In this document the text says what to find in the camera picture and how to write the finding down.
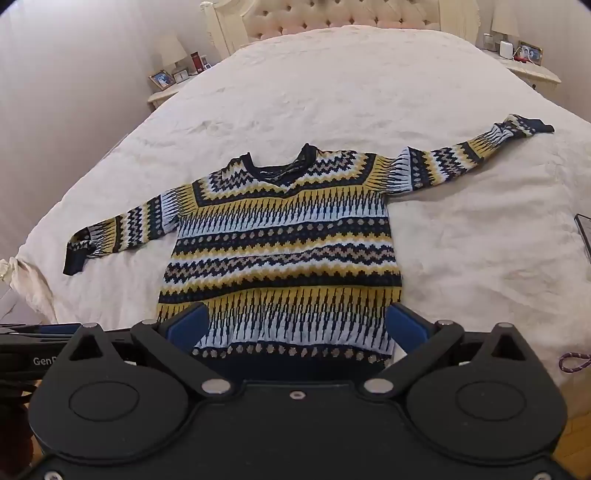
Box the white table lamp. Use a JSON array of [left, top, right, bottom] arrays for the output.
[[154, 34, 188, 75], [490, 0, 520, 38]]

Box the cream nightstand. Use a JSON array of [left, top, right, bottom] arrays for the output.
[[480, 46, 561, 90], [148, 65, 220, 109]]

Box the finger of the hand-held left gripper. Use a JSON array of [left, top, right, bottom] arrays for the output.
[[0, 323, 84, 344]]

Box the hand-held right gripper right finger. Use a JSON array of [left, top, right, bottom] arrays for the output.
[[362, 302, 532, 397]]

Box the cream bedspread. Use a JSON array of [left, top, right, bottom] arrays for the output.
[[0, 25, 591, 388]]

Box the yellow navy patterned knit sweater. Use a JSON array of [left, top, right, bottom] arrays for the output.
[[62, 113, 556, 370]]

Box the cream tufted headboard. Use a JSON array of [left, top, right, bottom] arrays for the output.
[[201, 0, 481, 56]]

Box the purple rope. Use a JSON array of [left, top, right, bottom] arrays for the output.
[[558, 353, 591, 373]]

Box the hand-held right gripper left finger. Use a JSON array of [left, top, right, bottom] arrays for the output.
[[60, 302, 232, 398]]

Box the clear plastic panel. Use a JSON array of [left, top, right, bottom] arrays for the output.
[[575, 213, 591, 264]]

